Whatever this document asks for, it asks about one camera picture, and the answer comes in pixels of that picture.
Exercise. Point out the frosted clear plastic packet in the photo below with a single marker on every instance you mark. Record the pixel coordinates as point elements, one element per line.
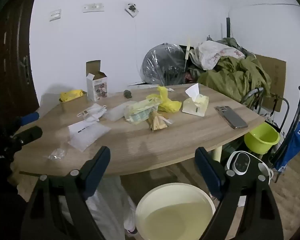
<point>117,112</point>

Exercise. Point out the black pole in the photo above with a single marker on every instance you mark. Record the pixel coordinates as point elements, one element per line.
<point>228,27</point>

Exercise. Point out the white printed plastic bag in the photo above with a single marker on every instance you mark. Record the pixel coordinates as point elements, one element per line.
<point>210,55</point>

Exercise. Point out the cream trash bin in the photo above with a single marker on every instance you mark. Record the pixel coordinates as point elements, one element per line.
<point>175,217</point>

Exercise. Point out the broken wall socket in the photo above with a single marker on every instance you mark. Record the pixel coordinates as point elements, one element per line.
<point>132,9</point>

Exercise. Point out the gold paper box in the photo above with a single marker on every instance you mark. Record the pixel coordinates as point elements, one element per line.
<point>72,105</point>

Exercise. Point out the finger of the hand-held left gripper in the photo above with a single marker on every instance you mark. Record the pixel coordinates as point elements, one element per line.
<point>27,135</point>
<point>29,118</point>

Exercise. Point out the brown wooden door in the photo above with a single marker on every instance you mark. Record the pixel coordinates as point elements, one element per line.
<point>9,55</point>

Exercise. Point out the flat white box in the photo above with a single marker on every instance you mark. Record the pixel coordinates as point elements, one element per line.
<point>140,83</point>

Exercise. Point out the plastic wrapped floor fan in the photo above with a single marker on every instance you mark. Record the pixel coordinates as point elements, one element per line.
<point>160,62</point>

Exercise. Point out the brown cardboard sheet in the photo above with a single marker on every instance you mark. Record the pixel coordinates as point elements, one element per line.
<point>275,77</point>

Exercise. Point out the yellow tissue pack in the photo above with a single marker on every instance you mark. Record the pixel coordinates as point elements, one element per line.
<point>193,105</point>

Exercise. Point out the person's left forearm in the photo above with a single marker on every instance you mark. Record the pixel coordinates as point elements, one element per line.
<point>2,210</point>

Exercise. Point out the clear bag with white sheet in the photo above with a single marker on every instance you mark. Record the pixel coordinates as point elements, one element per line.
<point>87,135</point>

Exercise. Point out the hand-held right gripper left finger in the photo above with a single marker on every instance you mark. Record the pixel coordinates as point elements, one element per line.
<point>98,170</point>

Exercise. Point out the person's white trouser leg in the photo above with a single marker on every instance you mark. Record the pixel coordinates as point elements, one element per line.
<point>110,205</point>

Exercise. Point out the brown paper bag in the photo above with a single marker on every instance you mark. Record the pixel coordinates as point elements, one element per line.
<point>156,123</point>

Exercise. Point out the white black foot bath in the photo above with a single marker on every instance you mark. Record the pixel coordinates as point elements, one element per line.
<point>240,163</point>

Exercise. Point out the small white paper scrap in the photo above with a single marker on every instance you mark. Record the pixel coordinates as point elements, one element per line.
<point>170,89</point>

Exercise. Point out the black metal frame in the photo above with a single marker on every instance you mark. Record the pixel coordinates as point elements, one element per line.
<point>286,115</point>

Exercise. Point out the green plastic basin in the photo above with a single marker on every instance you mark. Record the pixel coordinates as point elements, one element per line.
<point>261,140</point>

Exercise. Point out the yellow plastic bag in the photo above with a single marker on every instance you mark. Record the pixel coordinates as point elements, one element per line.
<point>168,105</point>

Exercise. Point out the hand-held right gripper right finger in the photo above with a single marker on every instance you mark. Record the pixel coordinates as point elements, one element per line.
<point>210,172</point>

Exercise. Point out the small dark green object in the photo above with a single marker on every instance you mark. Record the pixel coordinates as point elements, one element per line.
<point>128,93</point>

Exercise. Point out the clear packet with contents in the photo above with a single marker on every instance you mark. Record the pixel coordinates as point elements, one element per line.
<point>140,112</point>

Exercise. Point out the grey metal tube frame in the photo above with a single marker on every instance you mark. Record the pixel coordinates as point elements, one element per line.
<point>252,93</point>

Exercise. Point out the grey smartphone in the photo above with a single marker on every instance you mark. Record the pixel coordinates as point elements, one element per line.
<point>231,117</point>

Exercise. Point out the open white carton box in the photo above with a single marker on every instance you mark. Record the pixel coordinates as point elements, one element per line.
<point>96,90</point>

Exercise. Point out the pink slipper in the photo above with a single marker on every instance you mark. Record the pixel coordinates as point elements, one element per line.
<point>130,230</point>

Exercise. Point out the olive green cloth pile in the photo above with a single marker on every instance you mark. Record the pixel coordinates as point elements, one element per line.
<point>235,77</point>

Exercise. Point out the red cloth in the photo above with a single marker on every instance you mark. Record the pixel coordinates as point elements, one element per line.
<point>190,77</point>

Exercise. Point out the white face mask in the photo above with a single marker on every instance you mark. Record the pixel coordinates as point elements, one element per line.
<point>93,112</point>

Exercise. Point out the cream plastic stick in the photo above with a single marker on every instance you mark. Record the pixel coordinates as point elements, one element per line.
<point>188,50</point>

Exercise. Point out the single white wall switch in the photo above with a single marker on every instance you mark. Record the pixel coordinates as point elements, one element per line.
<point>55,15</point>

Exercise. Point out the clear wrapper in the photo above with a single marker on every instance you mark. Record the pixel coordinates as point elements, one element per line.
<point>56,154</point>

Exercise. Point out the double white wall switch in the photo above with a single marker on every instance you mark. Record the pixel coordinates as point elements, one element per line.
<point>93,7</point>

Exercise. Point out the blue shopping trolley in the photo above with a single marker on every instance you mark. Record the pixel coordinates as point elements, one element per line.
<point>290,145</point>

